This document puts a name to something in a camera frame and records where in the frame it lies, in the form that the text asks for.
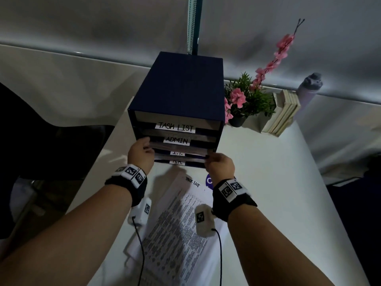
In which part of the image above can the person's right hand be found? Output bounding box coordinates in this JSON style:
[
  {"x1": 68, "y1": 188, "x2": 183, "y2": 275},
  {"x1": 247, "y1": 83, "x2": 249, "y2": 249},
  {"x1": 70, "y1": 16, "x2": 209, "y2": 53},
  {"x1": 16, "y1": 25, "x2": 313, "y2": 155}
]
[{"x1": 204, "y1": 153, "x2": 236, "y2": 187}]

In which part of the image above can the person's left hand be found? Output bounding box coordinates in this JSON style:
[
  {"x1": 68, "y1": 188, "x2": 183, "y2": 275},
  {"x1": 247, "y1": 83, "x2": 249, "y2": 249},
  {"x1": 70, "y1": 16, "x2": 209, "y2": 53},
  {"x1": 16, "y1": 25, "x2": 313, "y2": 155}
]
[{"x1": 127, "y1": 137, "x2": 155, "y2": 176}]

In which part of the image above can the navy blue drawer organizer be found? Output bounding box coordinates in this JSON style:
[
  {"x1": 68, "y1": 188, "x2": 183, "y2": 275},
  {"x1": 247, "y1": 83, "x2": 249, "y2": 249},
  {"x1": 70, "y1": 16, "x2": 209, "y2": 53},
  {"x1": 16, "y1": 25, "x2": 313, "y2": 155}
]
[{"x1": 128, "y1": 51, "x2": 226, "y2": 169}]

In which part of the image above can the person's left forearm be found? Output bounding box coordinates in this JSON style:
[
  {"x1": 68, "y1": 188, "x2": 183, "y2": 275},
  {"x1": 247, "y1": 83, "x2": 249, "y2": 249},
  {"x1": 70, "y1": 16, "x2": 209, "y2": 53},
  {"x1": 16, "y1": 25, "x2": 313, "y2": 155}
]
[{"x1": 0, "y1": 184, "x2": 133, "y2": 286}]

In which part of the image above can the person's right forearm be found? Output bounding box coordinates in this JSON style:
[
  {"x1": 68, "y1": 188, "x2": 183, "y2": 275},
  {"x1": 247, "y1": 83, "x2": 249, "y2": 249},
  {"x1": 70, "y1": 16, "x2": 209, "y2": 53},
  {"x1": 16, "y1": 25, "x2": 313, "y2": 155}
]
[{"x1": 227, "y1": 204, "x2": 335, "y2": 286}]

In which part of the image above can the black left wristband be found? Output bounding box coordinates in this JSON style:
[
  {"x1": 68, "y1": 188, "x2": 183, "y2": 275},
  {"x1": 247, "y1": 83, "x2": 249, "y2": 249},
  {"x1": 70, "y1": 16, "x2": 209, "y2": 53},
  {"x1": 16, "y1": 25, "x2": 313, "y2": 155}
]
[{"x1": 104, "y1": 164, "x2": 148, "y2": 207}]

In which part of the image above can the black wristband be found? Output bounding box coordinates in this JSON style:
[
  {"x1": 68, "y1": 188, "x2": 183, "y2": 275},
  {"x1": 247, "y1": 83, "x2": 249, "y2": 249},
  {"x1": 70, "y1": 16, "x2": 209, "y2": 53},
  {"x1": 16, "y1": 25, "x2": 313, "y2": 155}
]
[
  {"x1": 212, "y1": 177, "x2": 258, "y2": 222},
  {"x1": 104, "y1": 164, "x2": 148, "y2": 207}
]

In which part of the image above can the black right wristband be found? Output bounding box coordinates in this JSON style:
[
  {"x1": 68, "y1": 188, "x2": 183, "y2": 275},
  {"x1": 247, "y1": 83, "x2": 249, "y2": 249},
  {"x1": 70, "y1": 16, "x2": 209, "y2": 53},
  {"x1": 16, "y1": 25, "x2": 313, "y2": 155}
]
[{"x1": 212, "y1": 177, "x2": 258, "y2": 222}]

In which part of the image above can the black plant pot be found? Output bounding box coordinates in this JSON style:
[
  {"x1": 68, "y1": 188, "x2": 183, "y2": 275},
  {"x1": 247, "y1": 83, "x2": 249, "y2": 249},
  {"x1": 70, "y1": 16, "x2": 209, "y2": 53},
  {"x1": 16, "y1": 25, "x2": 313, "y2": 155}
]
[{"x1": 228, "y1": 115, "x2": 248, "y2": 128}]

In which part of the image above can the green artificial plant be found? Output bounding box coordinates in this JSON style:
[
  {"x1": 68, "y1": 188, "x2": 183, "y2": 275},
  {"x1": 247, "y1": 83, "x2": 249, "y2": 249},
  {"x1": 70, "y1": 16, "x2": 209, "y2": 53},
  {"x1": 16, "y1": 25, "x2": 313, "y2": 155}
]
[{"x1": 223, "y1": 73, "x2": 277, "y2": 119}]

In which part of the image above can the black chair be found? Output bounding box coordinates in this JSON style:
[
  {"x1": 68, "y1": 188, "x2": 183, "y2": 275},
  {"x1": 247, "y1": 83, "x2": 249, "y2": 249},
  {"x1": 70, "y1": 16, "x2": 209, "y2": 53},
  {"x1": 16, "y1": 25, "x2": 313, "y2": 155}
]
[{"x1": 0, "y1": 83, "x2": 115, "y2": 239}]

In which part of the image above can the grey water bottle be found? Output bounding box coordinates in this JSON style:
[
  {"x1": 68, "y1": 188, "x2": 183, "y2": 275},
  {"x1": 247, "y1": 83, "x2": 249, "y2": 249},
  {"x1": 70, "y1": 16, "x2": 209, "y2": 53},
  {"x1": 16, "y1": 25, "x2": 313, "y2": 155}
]
[{"x1": 294, "y1": 72, "x2": 323, "y2": 116}]

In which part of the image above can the tall pink blossom branch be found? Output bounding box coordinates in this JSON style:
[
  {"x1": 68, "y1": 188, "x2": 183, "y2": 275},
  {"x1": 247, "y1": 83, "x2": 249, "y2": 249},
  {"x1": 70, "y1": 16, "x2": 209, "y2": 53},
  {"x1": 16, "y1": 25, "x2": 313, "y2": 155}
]
[{"x1": 249, "y1": 18, "x2": 306, "y2": 91}]

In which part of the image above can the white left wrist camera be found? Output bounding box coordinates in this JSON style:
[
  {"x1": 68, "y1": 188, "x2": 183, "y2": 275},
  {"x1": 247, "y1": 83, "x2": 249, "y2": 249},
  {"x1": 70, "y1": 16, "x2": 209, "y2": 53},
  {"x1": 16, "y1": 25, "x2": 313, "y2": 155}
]
[{"x1": 127, "y1": 197, "x2": 152, "y2": 227}]

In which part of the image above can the black camera cable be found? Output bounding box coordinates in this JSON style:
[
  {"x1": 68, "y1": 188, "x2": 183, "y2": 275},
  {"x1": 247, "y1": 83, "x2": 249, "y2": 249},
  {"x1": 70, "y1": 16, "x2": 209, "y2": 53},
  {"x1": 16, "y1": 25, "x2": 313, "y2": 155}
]
[
  {"x1": 132, "y1": 216, "x2": 146, "y2": 286},
  {"x1": 211, "y1": 228, "x2": 223, "y2": 286}
]

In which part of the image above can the grey metal frame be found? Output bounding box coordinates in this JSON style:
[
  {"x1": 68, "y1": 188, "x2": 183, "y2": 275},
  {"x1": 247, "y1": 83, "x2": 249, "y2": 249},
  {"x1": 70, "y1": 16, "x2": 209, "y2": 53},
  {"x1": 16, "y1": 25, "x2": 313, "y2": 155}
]
[{"x1": 9, "y1": 178, "x2": 45, "y2": 236}]

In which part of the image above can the teal partition post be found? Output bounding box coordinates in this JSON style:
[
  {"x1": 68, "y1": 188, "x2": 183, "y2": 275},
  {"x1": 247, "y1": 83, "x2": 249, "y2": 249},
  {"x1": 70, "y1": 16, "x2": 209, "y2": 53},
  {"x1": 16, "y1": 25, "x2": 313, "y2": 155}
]
[{"x1": 187, "y1": 0, "x2": 204, "y2": 56}]

